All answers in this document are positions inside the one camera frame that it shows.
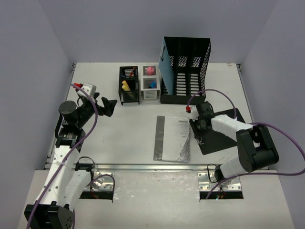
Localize yellow highlighter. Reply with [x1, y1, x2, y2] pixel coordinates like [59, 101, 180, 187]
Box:
[122, 84, 130, 91]

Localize spiral notebook grey white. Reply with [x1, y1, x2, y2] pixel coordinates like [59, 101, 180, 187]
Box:
[153, 115, 190, 163]

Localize blue cap black highlighter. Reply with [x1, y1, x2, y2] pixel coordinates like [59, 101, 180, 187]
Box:
[148, 81, 157, 89]

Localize pink glue bottle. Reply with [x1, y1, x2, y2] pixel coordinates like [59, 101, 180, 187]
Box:
[146, 66, 156, 75]

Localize blue clipboard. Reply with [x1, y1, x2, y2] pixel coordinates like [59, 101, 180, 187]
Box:
[159, 37, 174, 95]

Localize orange highlighter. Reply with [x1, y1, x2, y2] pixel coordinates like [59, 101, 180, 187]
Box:
[122, 81, 129, 88]

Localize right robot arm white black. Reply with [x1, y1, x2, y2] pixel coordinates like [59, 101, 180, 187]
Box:
[189, 102, 279, 187]

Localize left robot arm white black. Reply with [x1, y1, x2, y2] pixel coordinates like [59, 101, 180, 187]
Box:
[24, 93, 117, 229]

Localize black pen holder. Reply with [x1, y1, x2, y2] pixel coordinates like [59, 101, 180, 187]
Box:
[118, 66, 140, 105]

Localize white pen holder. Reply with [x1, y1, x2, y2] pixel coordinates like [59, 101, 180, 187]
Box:
[140, 64, 161, 101]

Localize black magazine file rack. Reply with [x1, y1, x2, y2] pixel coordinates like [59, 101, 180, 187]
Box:
[160, 36, 211, 105]

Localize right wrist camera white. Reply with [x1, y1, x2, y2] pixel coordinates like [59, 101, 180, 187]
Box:
[186, 105, 198, 120]

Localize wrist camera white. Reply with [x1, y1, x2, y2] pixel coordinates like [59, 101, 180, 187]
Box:
[186, 105, 198, 120]
[74, 83, 96, 98]

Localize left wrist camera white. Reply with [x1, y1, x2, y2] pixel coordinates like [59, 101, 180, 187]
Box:
[74, 83, 96, 98]

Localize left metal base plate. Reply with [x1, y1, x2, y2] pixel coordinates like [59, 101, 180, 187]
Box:
[84, 171, 115, 191]

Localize metal base plate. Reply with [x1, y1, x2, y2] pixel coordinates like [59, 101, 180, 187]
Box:
[198, 170, 242, 192]
[84, 171, 115, 191]

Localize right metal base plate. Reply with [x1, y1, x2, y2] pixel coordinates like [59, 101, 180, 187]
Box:
[198, 170, 242, 192]

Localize aluminium rail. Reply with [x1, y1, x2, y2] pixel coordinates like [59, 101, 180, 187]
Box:
[69, 163, 269, 171]

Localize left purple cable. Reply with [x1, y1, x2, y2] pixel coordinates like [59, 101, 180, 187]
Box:
[26, 83, 116, 229]

